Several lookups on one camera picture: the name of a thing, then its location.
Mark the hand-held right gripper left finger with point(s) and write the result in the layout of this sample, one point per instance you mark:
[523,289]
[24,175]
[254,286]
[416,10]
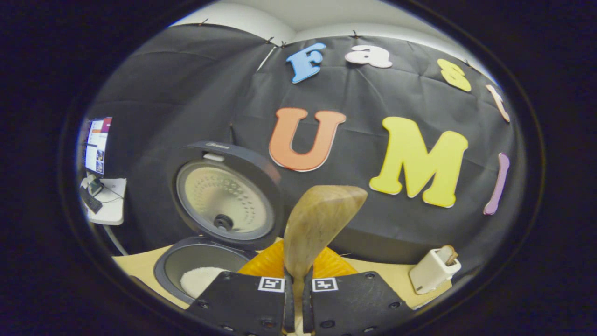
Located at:
[289,303]

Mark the white side table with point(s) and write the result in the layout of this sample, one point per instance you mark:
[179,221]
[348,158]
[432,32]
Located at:
[114,205]

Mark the white toaster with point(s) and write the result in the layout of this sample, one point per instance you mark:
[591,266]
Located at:
[431,273]

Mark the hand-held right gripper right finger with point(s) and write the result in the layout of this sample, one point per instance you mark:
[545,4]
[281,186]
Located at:
[308,303]

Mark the toasted bread slice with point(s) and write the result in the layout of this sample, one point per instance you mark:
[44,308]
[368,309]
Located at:
[451,255]

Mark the computer monitor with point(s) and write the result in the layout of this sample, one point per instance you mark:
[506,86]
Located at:
[98,147]

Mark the small grey desk device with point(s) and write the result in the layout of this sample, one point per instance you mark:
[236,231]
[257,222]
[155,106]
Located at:
[94,185]

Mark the dark grey rice cooker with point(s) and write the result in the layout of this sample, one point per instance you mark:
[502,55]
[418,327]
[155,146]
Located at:
[224,205]

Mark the wooden spoon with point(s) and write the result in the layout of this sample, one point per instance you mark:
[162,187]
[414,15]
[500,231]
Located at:
[322,219]

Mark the black backdrop cloth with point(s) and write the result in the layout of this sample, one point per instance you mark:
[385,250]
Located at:
[373,93]

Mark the white rice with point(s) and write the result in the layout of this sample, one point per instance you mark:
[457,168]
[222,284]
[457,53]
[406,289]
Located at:
[200,280]

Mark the black keyboard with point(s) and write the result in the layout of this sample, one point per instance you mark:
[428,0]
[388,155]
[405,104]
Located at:
[92,201]

